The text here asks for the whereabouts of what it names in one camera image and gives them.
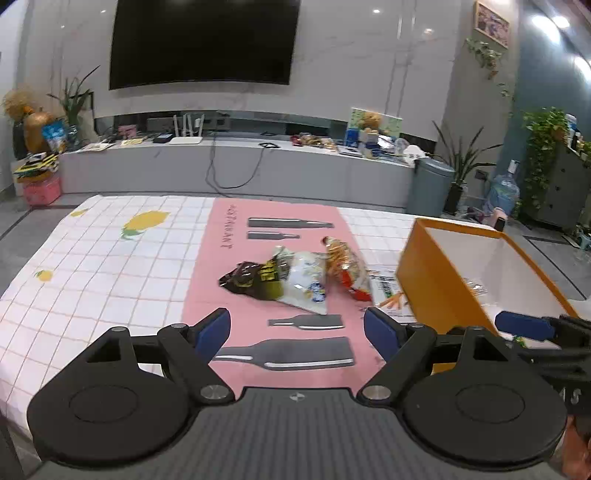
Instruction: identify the red orange fries snack bag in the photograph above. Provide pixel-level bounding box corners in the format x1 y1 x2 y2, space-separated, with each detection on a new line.
322 236 372 302

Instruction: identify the dark green snack bag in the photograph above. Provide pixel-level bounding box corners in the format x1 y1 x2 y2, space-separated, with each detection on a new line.
218 258 283 301

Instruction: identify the white blue snack bag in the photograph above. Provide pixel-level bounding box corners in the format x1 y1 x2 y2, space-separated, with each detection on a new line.
273 246 328 315

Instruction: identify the person's right hand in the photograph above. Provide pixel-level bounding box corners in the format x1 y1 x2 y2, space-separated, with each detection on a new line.
549 415 590 480

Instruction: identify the orange white cardboard box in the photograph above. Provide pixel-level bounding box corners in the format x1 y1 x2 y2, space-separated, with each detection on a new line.
394 217 579 375

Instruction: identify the blue water jug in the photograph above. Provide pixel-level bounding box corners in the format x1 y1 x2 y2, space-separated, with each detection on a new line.
484 160 520 216

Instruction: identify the grey cabinet with plants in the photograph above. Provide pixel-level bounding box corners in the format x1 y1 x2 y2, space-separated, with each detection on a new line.
522 107 590 231

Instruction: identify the pink and white tablecloth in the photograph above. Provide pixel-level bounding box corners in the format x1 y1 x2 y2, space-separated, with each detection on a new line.
1 195 415 427

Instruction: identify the grey blue trash bin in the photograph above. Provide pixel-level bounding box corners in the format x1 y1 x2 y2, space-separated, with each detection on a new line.
406 157 455 217

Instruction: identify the potted plant by bin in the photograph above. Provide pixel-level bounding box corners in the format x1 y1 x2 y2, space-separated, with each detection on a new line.
433 123 502 215

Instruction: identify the pink storage basket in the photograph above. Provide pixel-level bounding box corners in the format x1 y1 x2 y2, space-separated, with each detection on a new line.
23 174 62 207

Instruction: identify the teddy bear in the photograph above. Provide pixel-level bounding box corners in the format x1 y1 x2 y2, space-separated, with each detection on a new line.
359 111 382 131

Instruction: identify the white wifi router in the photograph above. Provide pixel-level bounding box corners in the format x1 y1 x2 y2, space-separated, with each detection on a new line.
170 113 204 145

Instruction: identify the hanging ivy vine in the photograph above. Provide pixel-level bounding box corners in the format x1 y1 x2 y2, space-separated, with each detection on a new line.
465 38 515 101

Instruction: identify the blue snack bag on console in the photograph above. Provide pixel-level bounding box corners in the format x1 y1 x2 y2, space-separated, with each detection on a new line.
42 119 67 154

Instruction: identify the grey tv console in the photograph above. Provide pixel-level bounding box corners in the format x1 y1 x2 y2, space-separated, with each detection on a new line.
60 138 414 210

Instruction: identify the golden vase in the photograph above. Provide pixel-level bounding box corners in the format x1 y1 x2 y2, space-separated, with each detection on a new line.
24 111 55 154

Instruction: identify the green plant in vase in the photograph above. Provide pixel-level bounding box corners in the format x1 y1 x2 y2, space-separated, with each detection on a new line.
47 66 99 151

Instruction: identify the dried flower bouquet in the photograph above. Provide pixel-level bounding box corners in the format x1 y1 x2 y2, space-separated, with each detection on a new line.
1 87 38 122

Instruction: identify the black power cable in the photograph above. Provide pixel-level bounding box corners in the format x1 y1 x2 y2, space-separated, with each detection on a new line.
204 133 281 191

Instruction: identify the framed picture on wall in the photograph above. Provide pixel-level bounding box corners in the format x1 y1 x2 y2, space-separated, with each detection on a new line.
474 1 511 49

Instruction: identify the black wall television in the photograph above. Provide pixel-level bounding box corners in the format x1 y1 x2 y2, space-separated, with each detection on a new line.
109 0 301 90

